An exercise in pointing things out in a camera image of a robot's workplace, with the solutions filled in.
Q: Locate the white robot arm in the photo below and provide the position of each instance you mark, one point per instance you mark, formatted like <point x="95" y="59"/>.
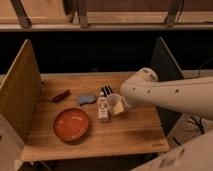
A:
<point x="190" y="96"/>

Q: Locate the blue-grey sponge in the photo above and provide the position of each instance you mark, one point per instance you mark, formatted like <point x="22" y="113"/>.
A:
<point x="86" y="99"/>

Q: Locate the wooden shelf frame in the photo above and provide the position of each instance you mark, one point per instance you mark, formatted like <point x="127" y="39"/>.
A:
<point x="105" y="15"/>

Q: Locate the left wooden side panel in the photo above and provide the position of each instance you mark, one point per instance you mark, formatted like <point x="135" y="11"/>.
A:
<point x="20" y="89"/>

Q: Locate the right dark side panel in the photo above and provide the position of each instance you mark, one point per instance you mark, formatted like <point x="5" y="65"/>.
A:
<point x="166" y="67"/>

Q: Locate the white bottle with label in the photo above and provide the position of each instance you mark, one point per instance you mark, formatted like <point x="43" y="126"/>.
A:
<point x="103" y="115"/>

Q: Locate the red chili pepper toy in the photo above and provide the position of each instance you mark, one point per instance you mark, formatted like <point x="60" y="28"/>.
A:
<point x="61" y="96"/>

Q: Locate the yellow wedge block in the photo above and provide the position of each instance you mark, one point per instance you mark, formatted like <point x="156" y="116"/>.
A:
<point x="119" y="108"/>

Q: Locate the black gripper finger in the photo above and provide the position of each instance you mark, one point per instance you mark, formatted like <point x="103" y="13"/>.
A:
<point x="108" y="90"/>
<point x="104" y="91"/>

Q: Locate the orange plate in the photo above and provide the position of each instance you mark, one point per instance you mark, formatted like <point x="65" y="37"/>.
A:
<point x="71" y="124"/>

